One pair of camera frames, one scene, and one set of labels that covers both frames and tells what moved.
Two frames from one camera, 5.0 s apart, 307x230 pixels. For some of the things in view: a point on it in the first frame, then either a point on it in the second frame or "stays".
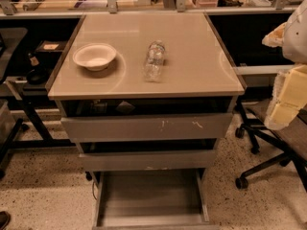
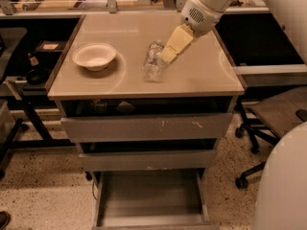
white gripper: [296, 40] -> [200, 16]
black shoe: [5, 218] stays
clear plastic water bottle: [154, 58] stays
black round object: [36, 76] stays
